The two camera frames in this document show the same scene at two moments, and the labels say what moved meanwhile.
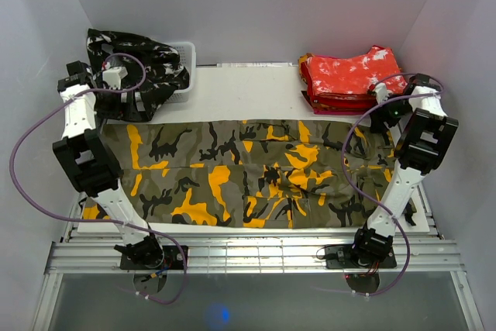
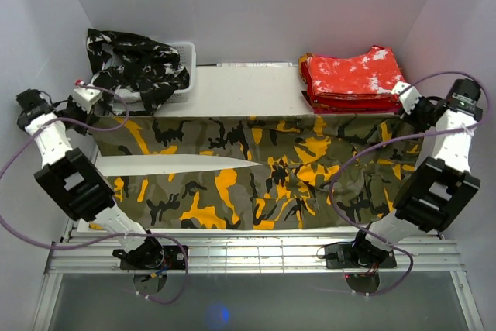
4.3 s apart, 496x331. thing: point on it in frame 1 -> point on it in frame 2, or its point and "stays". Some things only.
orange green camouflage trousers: x=253 y=174 stays
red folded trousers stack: x=336 y=86 stays
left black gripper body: x=109 y=105 -> x=76 y=112
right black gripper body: x=391 y=112 -> x=421 y=116
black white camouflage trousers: x=152 y=68 stays
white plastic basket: x=187 y=52 stays
